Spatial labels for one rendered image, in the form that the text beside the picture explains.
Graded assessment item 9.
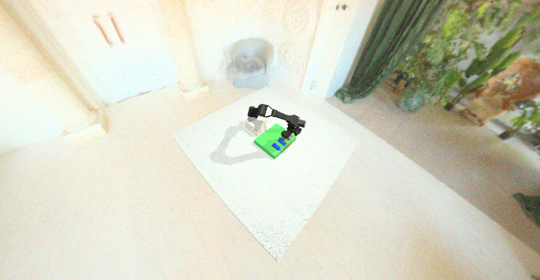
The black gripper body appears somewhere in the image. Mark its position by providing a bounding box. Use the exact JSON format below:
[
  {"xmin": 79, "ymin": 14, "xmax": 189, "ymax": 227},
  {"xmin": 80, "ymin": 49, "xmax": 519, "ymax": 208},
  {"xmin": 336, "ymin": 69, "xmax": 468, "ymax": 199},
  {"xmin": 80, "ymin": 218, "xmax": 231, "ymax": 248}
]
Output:
[{"xmin": 281, "ymin": 124, "xmax": 295, "ymax": 138}]

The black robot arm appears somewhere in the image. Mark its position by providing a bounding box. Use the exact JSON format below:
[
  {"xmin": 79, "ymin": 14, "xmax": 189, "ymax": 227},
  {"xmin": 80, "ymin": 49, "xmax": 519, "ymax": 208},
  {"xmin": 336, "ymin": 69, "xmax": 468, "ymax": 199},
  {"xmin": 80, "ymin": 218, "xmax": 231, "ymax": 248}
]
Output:
[{"xmin": 247, "ymin": 104, "xmax": 306, "ymax": 136}]

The green rectangular block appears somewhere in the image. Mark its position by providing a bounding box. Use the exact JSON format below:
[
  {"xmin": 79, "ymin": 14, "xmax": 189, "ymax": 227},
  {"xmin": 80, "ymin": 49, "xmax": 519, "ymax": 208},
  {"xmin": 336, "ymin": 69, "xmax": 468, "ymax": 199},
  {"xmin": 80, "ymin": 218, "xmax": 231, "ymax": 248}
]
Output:
[{"xmin": 254, "ymin": 124, "xmax": 297, "ymax": 160}]

